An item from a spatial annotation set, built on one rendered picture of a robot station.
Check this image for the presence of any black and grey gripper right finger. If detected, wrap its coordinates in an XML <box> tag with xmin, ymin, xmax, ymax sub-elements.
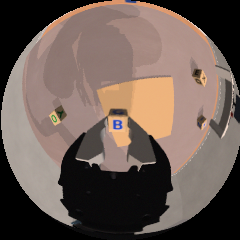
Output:
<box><xmin>127</xmin><ymin>117</ymin><xmax>173</xmax><ymax>193</ymax></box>

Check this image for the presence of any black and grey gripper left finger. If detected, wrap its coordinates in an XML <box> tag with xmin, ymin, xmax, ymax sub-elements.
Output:
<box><xmin>58</xmin><ymin>116</ymin><xmax>108</xmax><ymax>186</ymax></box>

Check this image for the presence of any wooden letter block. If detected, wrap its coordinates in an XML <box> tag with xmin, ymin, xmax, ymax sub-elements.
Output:
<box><xmin>108</xmin><ymin>109</ymin><xmax>128</xmax><ymax>132</ymax></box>
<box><xmin>192</xmin><ymin>69</ymin><xmax>207</xmax><ymax>87</ymax></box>
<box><xmin>49</xmin><ymin>105</ymin><xmax>67</xmax><ymax>125</ymax></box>
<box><xmin>197</xmin><ymin>115</ymin><xmax>207</xmax><ymax>130</ymax></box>

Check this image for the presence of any orange flat mat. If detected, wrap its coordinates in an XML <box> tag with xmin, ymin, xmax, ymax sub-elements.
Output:
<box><xmin>97</xmin><ymin>77</ymin><xmax>174</xmax><ymax>147</ymax></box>

